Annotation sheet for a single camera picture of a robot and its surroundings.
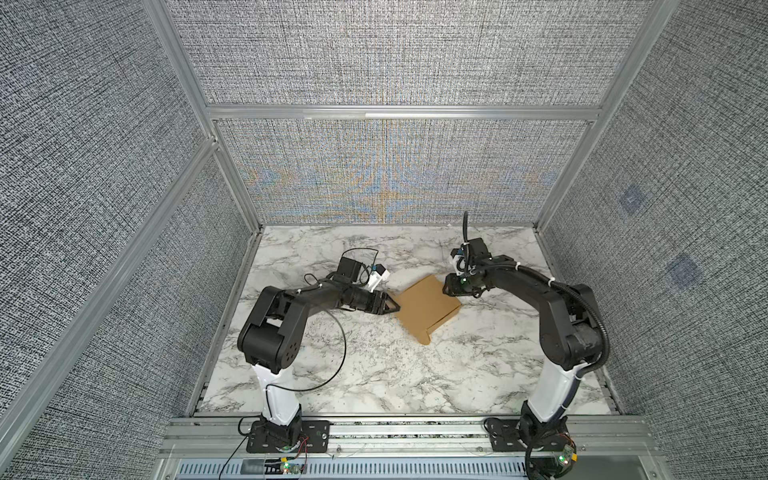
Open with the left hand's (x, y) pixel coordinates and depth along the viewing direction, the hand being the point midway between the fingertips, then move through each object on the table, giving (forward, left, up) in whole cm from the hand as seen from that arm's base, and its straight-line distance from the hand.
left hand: (398, 306), depth 90 cm
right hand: (+9, -17, 0) cm, 19 cm away
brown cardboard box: (+1, -8, -2) cm, 8 cm away
